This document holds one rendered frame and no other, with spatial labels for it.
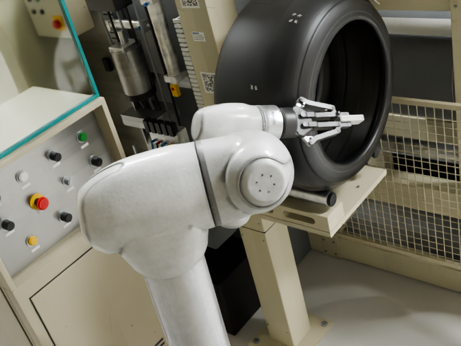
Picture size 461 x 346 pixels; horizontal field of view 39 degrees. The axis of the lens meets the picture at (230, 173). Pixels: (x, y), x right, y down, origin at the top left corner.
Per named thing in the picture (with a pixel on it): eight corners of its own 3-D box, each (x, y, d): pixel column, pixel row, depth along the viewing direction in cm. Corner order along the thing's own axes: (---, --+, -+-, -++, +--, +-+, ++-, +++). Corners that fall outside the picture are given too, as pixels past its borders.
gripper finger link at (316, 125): (302, 121, 156) (303, 126, 155) (342, 120, 160) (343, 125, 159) (295, 126, 159) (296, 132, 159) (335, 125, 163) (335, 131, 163)
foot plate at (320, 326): (247, 345, 274) (246, 341, 273) (282, 304, 290) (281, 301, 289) (299, 368, 257) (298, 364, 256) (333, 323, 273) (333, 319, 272)
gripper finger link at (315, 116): (294, 123, 159) (293, 118, 160) (333, 121, 164) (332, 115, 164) (301, 117, 156) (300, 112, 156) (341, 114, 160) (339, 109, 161)
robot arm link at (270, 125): (258, 99, 151) (281, 98, 153) (245, 114, 159) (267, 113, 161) (266, 134, 148) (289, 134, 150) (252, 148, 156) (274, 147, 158)
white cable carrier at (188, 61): (208, 147, 229) (171, 19, 204) (217, 140, 231) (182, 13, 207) (218, 149, 226) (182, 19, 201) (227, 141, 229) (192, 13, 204)
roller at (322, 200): (240, 187, 215) (237, 176, 213) (248, 180, 218) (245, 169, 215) (330, 210, 193) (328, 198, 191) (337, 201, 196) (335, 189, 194)
